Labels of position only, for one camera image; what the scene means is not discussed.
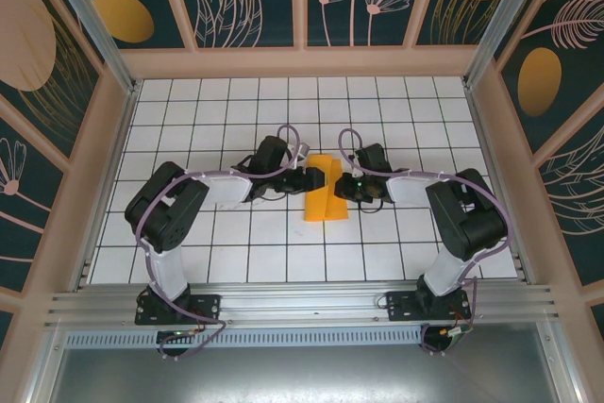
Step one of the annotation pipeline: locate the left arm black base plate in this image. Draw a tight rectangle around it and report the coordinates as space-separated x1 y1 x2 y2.
134 293 223 327

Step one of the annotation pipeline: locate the orange cloth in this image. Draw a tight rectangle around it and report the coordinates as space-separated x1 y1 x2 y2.
301 153 350 224

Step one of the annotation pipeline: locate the green circuit board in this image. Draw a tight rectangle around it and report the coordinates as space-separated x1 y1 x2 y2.
438 322 473 343

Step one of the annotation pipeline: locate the aluminium corner post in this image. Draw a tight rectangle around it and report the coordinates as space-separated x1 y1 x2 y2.
461 0 553 91
37 0 143 95

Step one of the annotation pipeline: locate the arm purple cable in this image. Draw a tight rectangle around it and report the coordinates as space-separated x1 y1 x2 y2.
134 124 308 361
338 127 515 358

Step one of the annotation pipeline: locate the slotted grey cable duct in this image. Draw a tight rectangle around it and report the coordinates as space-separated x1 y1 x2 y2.
63 330 426 348

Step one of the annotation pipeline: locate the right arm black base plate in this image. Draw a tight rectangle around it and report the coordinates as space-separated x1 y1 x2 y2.
385 290 472 324

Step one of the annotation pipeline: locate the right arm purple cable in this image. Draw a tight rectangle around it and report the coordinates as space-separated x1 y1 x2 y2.
338 127 515 358

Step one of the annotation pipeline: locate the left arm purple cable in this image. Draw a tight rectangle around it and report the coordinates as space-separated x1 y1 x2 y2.
134 124 308 361

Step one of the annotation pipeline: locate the grey metal sheet panel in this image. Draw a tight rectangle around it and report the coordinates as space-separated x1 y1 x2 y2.
46 345 562 403

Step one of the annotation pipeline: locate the aluminium mounting rail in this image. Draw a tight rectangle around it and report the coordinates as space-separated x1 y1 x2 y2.
44 282 561 333

